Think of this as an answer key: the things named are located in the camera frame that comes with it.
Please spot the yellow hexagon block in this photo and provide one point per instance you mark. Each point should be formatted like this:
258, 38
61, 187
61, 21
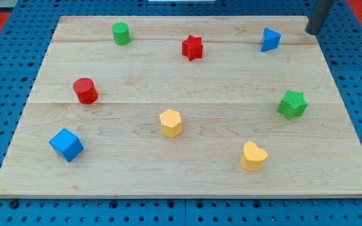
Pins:
171, 123

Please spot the light wooden board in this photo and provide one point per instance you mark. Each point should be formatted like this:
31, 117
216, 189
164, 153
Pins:
224, 107

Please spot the red star block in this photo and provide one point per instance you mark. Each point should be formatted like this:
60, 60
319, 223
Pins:
192, 47

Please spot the yellow heart block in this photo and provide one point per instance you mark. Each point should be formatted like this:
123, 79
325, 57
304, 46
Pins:
252, 157

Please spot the red cylinder block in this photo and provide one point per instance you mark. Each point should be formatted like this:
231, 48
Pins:
85, 90

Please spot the green cylinder block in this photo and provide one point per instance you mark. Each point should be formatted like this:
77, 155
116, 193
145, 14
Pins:
121, 33

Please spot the green star block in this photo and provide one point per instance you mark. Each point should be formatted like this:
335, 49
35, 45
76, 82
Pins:
293, 104

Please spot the blue triangle block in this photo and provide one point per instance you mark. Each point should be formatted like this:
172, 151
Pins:
270, 40

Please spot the blue cube block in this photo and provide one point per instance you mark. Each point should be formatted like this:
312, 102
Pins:
66, 144

